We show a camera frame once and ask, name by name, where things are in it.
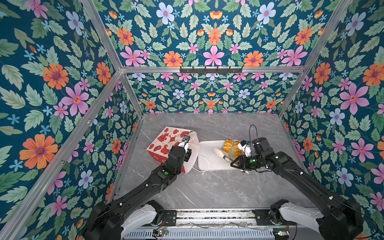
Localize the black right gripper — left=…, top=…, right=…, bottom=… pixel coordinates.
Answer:
left=229, top=154, right=265, bottom=170

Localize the long yellow fake bread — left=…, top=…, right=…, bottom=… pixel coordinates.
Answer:
left=233, top=141, right=243, bottom=160

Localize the red white paper bag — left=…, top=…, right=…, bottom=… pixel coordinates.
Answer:
left=146, top=126, right=210, bottom=175

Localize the golden croissant fake bread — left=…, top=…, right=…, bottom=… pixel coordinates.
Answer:
left=222, top=140, right=234, bottom=155

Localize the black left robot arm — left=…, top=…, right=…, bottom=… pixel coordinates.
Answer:
left=80, top=146, right=192, bottom=240

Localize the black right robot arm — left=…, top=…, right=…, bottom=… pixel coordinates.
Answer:
left=214, top=138, right=364, bottom=240

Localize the white plastic tray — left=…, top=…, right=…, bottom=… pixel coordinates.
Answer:
left=198, top=140, right=236, bottom=172

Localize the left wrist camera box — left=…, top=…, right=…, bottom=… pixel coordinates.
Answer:
left=179, top=135, right=191, bottom=151

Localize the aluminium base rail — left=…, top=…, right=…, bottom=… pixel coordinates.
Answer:
left=136, top=208, right=343, bottom=229

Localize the black hook rail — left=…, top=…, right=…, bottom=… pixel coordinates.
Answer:
left=179, top=66, right=243, bottom=75

